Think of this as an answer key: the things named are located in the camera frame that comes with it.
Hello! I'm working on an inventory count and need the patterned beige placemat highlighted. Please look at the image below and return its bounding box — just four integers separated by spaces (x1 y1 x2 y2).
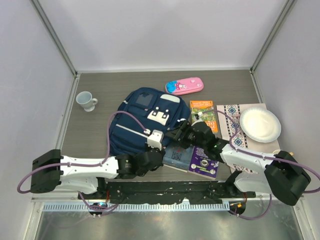
215 102 281 178

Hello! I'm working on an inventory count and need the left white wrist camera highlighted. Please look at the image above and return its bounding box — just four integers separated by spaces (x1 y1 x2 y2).
147 130 164 150

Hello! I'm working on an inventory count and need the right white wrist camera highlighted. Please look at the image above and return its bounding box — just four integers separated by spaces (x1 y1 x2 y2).
194 111 203 123

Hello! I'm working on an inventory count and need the white slotted cable duct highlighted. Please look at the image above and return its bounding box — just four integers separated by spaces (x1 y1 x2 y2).
42 200 230 212

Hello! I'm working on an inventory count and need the orange green treehouse book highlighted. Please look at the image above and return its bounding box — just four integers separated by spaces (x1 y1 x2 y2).
189 100 218 134

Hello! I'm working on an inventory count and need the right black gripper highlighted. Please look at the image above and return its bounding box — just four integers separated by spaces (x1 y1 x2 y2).
165 119 207 150

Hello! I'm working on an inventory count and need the pink cartoon pencil case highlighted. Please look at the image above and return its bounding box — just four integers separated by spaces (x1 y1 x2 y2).
165 77 204 96

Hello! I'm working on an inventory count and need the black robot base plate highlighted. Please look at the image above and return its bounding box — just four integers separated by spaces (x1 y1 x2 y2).
82 181 256 205

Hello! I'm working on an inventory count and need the light blue footed cup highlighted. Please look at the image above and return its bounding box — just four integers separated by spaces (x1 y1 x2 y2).
75 91 98 112

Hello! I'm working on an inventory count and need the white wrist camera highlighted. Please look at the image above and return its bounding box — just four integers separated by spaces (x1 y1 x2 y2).
147 130 164 150
194 111 203 123

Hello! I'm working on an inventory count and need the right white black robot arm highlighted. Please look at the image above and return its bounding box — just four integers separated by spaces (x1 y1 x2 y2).
165 120 311 206

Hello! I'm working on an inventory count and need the cream yellow mug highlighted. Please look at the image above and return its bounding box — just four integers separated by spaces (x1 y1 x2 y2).
272 149 294 156

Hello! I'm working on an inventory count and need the white shallow bowl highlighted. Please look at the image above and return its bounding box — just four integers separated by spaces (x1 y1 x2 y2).
239 107 282 143

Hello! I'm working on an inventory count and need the navy blue student backpack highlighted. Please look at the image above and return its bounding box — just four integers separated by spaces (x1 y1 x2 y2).
109 87 191 156

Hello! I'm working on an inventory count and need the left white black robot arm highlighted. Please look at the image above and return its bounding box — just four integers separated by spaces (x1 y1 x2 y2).
30 147 165 200

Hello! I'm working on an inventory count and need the dark blue 1984 book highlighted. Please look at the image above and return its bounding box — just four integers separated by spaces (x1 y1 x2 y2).
162 142 194 173

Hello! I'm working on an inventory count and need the purple paperback book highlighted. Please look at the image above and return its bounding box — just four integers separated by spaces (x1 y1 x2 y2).
188 146 219 180

